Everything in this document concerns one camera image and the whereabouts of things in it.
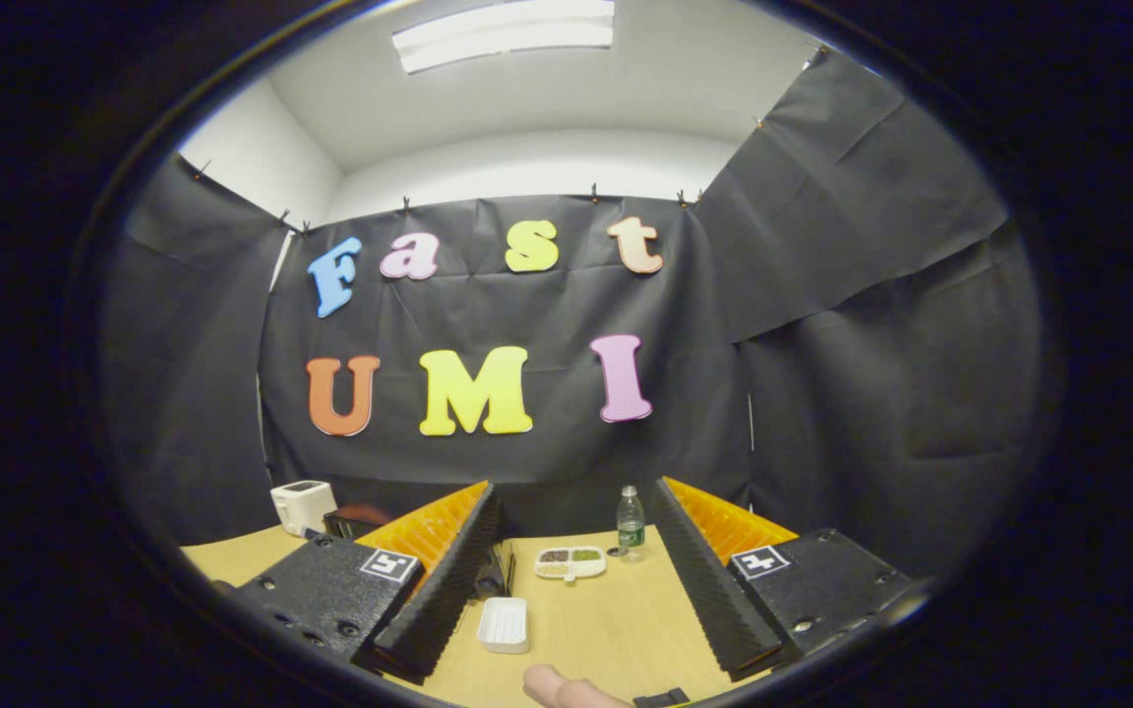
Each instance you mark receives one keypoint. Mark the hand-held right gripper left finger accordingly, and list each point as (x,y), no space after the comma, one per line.
(448,590)

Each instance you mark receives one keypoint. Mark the black backdrop cloth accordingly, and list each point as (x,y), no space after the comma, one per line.
(822,344)

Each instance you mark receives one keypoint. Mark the long ceiling light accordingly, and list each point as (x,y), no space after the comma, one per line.
(503,34)

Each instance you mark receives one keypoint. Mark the white rectangular tray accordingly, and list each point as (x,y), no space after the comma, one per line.
(503,624)

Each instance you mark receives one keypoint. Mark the white toaster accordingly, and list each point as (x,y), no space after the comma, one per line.
(303,506)

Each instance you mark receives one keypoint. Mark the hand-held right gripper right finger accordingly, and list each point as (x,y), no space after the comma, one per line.
(699,580)

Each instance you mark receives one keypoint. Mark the clear plastic water bottle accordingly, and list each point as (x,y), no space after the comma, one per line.
(630,526)

